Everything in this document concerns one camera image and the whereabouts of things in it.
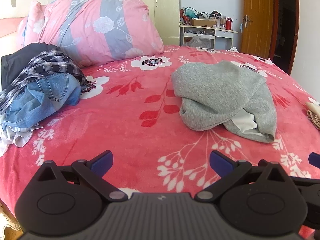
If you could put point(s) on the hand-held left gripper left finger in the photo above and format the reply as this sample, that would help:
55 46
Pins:
102 163

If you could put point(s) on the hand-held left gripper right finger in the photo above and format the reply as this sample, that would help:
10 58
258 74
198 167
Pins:
220 163

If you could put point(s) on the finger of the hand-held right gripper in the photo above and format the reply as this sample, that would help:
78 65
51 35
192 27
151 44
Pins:
315 160

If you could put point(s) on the grey sweater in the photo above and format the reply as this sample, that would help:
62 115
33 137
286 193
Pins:
220 92

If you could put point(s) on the red floral blanket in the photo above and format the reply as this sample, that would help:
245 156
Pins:
112 120

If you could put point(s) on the folded beige garment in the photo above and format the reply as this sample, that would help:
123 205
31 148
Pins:
315 115

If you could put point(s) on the white cloth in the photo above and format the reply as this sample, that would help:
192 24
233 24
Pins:
15 137

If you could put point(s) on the white paper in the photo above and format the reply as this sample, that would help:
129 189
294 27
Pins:
233 49

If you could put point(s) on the plaid shirt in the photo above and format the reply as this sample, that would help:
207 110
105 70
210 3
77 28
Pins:
50 60

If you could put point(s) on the clear plastic bag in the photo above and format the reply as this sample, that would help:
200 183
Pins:
200 42

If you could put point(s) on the white desk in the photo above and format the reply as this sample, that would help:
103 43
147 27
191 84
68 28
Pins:
223 33

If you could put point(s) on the dark garment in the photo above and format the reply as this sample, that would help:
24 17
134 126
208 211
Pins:
15 62

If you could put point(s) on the blue face mask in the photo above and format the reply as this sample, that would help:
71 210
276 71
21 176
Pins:
241 27

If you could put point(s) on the pink floral pillow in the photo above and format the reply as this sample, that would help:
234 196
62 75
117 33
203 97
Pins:
92 25

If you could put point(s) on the red thermos bottle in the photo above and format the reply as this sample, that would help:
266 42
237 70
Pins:
229 23

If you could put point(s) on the silver bottle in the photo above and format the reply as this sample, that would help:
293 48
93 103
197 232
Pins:
220 23

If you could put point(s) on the cardboard box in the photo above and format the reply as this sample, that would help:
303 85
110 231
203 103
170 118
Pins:
202 23

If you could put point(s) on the brown wooden door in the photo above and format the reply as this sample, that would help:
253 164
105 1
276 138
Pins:
296 17

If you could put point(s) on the black printed bag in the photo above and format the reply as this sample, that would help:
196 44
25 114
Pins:
215 14

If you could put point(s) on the teal bag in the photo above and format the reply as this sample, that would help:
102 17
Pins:
190 12

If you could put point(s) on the cream wardrobe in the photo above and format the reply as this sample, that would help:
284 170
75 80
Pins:
165 10

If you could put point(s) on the pink headboard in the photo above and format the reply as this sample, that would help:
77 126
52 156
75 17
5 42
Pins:
7 30

